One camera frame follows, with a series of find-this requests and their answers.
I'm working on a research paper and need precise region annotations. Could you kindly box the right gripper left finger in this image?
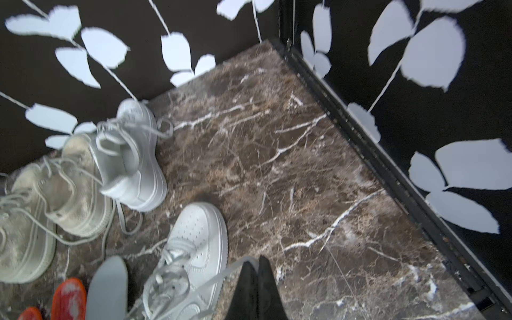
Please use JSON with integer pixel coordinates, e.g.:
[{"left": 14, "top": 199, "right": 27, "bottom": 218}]
[{"left": 225, "top": 262, "right": 259, "bottom": 320}]

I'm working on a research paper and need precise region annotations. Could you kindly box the beige lace sneaker one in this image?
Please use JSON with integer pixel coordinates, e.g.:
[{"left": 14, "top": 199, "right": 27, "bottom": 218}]
[
  {"left": 36, "top": 133, "right": 113, "bottom": 238},
  {"left": 1, "top": 164, "right": 56, "bottom": 283}
]

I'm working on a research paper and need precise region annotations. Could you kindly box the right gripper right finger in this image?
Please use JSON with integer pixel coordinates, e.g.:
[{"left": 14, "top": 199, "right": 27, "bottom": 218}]
[{"left": 257, "top": 256, "right": 288, "bottom": 320}]

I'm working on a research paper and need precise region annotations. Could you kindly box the white sneaker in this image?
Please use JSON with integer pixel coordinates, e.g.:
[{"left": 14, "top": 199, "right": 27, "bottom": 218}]
[
  {"left": 126, "top": 202, "right": 259, "bottom": 319},
  {"left": 91, "top": 99, "right": 174, "bottom": 213}
]

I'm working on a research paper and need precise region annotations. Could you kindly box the red orange insole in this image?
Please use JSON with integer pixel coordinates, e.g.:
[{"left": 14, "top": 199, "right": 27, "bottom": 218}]
[{"left": 17, "top": 307, "right": 43, "bottom": 320}]

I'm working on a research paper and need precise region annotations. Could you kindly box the white insole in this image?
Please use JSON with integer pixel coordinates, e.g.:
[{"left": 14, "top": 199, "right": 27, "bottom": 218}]
[{"left": 85, "top": 256, "right": 129, "bottom": 320}]

